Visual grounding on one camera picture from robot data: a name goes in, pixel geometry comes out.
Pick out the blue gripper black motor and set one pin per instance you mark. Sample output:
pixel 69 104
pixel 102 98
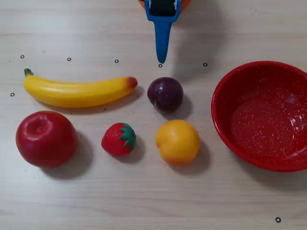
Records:
pixel 162 10

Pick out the yellow toy banana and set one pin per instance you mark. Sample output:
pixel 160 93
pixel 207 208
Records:
pixel 76 95

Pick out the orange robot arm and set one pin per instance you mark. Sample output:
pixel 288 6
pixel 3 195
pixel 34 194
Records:
pixel 185 3

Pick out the red speckled bowl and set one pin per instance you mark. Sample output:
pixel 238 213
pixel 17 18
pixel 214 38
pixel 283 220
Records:
pixel 263 124

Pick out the purple toy plum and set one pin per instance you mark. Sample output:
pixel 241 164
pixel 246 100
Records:
pixel 165 94

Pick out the yellow toy peach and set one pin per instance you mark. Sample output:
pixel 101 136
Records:
pixel 177 142

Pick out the red toy strawberry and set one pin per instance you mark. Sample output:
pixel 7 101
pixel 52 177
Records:
pixel 115 140

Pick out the red toy apple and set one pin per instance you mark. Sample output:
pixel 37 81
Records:
pixel 46 140

